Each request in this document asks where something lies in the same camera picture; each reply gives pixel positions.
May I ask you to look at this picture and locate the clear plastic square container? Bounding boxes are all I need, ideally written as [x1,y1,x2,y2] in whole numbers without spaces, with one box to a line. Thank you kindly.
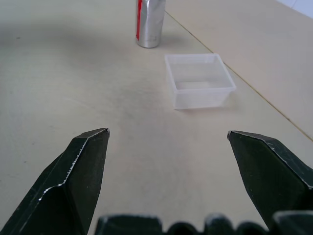
[164,53,237,110]

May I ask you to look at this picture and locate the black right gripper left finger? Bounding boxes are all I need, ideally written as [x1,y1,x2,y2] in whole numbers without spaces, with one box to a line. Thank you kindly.
[0,128,111,235]

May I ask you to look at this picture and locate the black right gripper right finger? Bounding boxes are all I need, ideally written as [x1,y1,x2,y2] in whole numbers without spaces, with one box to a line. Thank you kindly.
[227,130,313,232]

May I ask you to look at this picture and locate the silver jar with red tape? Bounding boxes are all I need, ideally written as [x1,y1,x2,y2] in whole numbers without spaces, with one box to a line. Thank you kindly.
[135,0,166,48]

